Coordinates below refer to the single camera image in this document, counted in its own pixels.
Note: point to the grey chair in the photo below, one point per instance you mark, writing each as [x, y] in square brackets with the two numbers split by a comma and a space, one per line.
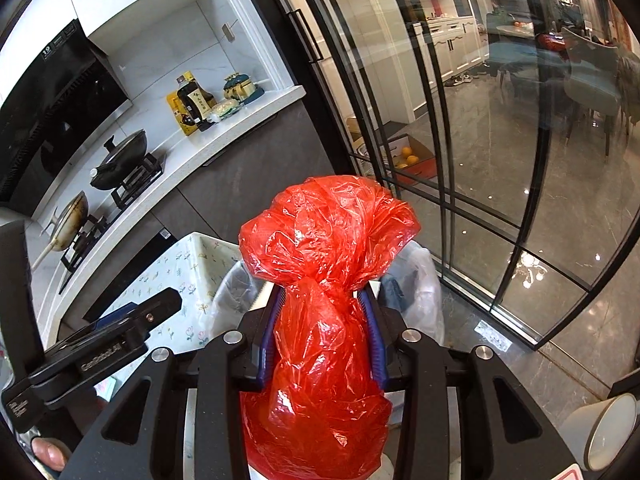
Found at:
[595, 75]

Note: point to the black gas stove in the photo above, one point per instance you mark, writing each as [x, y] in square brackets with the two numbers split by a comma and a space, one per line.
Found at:
[135, 175]

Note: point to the green seasoning jar set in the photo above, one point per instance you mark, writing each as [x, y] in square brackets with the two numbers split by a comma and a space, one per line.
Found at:
[240, 87]

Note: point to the white cabinet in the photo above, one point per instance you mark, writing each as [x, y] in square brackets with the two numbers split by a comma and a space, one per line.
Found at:
[450, 45]

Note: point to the orange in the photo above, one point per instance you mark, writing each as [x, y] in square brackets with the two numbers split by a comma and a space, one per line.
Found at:
[405, 151]
[412, 160]

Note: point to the beige wok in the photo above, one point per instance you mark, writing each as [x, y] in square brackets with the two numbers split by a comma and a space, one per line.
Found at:
[70, 220]

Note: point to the yellow seasoning packet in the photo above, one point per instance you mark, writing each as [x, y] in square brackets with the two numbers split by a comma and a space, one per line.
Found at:
[189, 130]

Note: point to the black framed glass door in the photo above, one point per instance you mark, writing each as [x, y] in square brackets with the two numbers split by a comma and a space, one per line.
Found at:
[350, 110]

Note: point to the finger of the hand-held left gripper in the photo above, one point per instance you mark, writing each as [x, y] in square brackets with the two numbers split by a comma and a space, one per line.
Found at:
[160, 307]

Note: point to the cardboard box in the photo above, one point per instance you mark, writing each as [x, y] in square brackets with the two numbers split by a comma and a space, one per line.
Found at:
[425, 160]

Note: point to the red plastic bag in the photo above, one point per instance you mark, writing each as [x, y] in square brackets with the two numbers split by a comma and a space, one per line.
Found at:
[325, 240]

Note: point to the pair of shoes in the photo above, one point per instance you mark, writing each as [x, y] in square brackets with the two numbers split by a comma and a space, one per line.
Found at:
[457, 80]

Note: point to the small white plastic bag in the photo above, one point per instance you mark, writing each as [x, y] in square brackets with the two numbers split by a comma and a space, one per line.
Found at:
[225, 109]

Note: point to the person's left hand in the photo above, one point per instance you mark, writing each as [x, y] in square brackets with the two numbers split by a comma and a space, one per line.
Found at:
[50, 452]

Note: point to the black wok with lid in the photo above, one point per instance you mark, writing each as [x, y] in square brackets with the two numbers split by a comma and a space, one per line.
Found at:
[122, 157]

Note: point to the black range hood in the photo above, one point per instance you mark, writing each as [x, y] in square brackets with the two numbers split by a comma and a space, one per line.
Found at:
[50, 110]

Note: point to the clear bin liner bag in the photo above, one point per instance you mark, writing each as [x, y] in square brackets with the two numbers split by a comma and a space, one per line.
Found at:
[425, 300]

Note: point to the small white bin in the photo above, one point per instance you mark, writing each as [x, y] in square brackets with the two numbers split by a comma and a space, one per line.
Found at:
[600, 430]

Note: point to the dark sauce bottle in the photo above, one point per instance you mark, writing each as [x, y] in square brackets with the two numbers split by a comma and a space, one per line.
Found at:
[195, 105]

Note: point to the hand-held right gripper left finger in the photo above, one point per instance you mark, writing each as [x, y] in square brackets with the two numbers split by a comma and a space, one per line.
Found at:
[272, 340]

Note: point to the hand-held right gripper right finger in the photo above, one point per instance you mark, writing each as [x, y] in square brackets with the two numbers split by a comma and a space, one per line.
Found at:
[375, 340]

